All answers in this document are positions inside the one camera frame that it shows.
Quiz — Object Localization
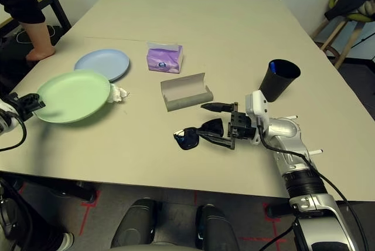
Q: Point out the thin black stand leg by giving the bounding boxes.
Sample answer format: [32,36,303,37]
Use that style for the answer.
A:
[351,35,375,48]

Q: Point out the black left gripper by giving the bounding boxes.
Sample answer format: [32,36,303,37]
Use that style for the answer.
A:
[5,92,47,121]

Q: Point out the black sunglasses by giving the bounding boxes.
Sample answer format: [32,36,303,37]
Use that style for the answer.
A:
[172,118,232,151]

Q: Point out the black and white shoe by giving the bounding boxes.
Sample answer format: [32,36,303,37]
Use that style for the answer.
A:
[54,231,74,251]

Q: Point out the person's hand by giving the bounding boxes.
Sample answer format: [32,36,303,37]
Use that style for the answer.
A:
[25,47,56,62]

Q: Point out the grey glasses case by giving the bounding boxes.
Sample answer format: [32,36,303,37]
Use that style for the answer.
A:
[160,72,214,113]

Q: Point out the light blue plate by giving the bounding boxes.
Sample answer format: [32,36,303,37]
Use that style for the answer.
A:
[74,48,130,83]

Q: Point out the yellow-green stool cushion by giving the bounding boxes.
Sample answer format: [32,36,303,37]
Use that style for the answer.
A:
[328,0,375,23]

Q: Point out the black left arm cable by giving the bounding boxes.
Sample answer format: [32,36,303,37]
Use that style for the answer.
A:
[0,115,28,152]

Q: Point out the black pen cup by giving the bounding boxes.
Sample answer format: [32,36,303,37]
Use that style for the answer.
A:
[258,59,302,103]

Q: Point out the light green plate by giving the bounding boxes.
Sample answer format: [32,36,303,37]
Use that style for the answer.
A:
[32,69,111,124]

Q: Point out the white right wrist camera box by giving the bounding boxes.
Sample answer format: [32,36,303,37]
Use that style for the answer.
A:
[244,89,270,146]

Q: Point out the red tape corner mark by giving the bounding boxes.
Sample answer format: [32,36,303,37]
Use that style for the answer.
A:
[79,191,102,236]

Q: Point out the robot leg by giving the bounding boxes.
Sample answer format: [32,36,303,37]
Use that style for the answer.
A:
[110,198,156,251]
[195,203,241,251]

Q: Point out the white floor cable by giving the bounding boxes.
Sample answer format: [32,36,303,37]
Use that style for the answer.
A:
[16,25,56,43]

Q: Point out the wooden stool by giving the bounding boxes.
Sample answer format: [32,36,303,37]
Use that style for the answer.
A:
[310,18,375,70]

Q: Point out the robot left leg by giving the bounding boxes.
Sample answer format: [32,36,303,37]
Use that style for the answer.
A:
[110,198,156,251]

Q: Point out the purple tissue pack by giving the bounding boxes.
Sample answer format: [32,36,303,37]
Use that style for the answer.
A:
[146,42,185,74]

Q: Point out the person's bare forearm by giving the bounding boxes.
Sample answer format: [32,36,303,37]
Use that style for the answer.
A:
[22,21,56,51]

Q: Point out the robot right leg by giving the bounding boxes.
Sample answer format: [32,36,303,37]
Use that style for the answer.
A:
[195,203,241,251]

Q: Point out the white tissue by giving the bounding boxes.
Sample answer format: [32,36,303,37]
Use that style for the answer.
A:
[107,84,129,104]

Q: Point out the red tape cross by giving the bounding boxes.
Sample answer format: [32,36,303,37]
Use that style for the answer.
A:
[240,202,289,243]

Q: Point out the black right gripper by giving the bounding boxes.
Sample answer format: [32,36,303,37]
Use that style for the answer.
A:
[200,101,253,150]

